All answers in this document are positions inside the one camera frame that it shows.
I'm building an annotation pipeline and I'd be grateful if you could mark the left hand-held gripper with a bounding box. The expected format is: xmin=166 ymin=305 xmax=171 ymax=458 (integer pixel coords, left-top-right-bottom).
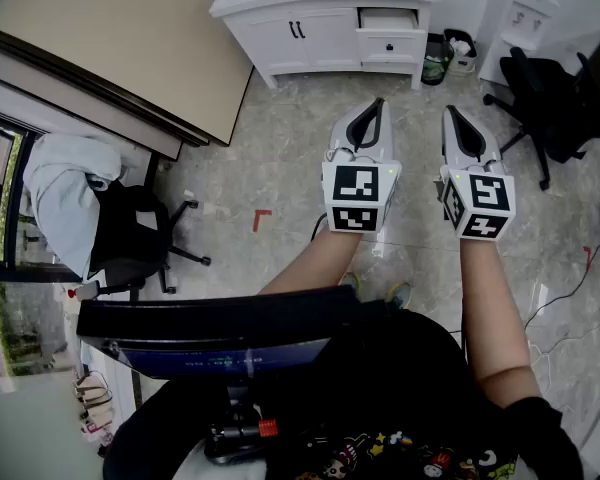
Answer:
xmin=321 ymin=97 xmax=403 ymax=257

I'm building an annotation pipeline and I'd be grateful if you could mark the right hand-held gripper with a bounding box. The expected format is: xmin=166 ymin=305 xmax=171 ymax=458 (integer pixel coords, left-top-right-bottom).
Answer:
xmin=433 ymin=105 xmax=517 ymax=242

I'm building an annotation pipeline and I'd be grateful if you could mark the white drawer with black knob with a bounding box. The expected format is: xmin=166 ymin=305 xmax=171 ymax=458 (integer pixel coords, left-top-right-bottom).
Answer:
xmin=356 ymin=7 xmax=429 ymax=65

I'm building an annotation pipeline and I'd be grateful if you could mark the person's left forearm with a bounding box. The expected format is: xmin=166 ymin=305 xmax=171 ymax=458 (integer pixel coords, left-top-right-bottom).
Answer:
xmin=257 ymin=226 xmax=365 ymax=297

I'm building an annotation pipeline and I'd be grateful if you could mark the person's right forearm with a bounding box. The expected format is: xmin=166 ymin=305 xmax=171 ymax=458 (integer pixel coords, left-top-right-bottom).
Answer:
xmin=458 ymin=236 xmax=544 ymax=410

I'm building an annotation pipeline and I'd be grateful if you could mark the white trash bin black liner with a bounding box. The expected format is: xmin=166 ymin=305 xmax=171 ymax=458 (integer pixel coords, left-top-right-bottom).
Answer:
xmin=443 ymin=28 xmax=479 ymax=77

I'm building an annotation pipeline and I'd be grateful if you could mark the white wooden cabinet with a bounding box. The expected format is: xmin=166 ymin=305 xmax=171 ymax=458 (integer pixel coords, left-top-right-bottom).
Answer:
xmin=208 ymin=0 xmax=441 ymax=91

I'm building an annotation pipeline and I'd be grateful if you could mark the white water dispenser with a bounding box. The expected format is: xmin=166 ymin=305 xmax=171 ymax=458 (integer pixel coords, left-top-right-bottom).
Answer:
xmin=476 ymin=0 xmax=562 ymax=87

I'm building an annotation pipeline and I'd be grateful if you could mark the person's left shoe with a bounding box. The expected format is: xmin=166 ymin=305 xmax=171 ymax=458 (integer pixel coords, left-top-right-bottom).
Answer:
xmin=339 ymin=271 xmax=363 ymax=300

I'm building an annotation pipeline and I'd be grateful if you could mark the person's shoe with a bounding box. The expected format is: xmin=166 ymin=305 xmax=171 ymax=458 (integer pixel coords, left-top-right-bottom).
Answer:
xmin=339 ymin=271 xmax=363 ymax=300
xmin=385 ymin=281 xmax=413 ymax=310

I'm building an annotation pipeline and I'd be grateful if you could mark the person's right shoe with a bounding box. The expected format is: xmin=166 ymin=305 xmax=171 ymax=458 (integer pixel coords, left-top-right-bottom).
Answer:
xmin=385 ymin=281 xmax=413 ymax=310

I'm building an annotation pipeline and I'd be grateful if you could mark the black monitor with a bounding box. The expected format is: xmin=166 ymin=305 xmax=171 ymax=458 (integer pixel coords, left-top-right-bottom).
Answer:
xmin=75 ymin=284 xmax=387 ymax=380

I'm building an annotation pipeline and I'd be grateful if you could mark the black office chair with cloth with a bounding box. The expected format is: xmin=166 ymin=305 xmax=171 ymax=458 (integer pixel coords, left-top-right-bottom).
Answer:
xmin=82 ymin=179 xmax=213 ymax=303

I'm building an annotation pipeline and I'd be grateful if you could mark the beige wooden table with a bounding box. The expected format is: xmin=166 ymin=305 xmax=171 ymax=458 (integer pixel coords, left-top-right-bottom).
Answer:
xmin=0 ymin=0 xmax=256 ymax=162

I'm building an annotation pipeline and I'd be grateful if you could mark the person's black printed shirt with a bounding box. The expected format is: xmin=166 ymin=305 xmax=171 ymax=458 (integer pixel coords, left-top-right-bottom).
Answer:
xmin=102 ymin=309 xmax=584 ymax=480

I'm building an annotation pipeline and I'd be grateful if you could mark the light blue cloth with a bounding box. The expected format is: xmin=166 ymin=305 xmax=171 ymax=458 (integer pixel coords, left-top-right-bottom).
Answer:
xmin=21 ymin=133 xmax=127 ymax=280

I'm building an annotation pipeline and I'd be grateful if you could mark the stack of books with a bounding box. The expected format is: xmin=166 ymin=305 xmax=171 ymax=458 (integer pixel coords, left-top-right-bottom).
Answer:
xmin=73 ymin=370 xmax=115 ymax=447

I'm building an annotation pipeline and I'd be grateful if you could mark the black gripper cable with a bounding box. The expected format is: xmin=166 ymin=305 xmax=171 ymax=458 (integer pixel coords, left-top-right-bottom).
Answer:
xmin=310 ymin=212 xmax=329 ymax=243

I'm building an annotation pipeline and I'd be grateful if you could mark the black floor cable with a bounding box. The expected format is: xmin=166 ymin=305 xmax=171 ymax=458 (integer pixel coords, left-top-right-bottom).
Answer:
xmin=523 ymin=244 xmax=600 ymax=330

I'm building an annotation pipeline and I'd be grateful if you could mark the white floor cable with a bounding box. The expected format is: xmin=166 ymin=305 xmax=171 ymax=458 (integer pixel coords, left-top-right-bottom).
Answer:
xmin=527 ymin=312 xmax=600 ymax=369

